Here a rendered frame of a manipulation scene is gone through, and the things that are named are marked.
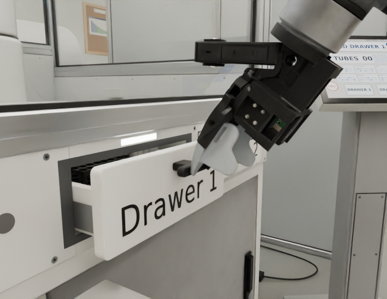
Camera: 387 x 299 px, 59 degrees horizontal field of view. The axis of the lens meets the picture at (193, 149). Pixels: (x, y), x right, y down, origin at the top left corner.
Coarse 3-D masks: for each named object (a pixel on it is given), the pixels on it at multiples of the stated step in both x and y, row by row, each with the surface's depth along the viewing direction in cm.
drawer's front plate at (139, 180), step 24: (192, 144) 53; (96, 168) 38; (120, 168) 40; (144, 168) 44; (168, 168) 48; (96, 192) 38; (120, 192) 40; (144, 192) 44; (168, 192) 48; (216, 192) 61; (96, 216) 39; (120, 216) 41; (168, 216) 49; (96, 240) 39; (120, 240) 41
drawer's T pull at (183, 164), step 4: (180, 160) 50; (184, 160) 50; (188, 160) 50; (176, 164) 48; (180, 164) 48; (184, 164) 47; (188, 164) 47; (204, 164) 49; (176, 168) 48; (180, 168) 45; (184, 168) 45; (188, 168) 46; (200, 168) 48; (204, 168) 49; (180, 172) 45; (184, 172) 45; (188, 172) 46; (180, 176) 45; (184, 176) 45
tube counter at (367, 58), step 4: (364, 56) 122; (368, 56) 122; (372, 56) 122; (376, 56) 122; (380, 56) 122; (384, 56) 122; (364, 60) 121; (368, 60) 121; (372, 60) 121; (376, 60) 121; (380, 60) 121; (384, 60) 121
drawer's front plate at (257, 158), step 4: (200, 132) 67; (252, 140) 86; (252, 144) 86; (252, 148) 86; (260, 148) 91; (256, 152) 89; (260, 152) 91; (256, 156) 89; (260, 156) 91; (256, 160) 90; (260, 160) 92; (240, 164) 81; (252, 164) 87; (240, 168) 82; (244, 168) 84; (236, 172) 80; (224, 176) 75; (228, 176) 76
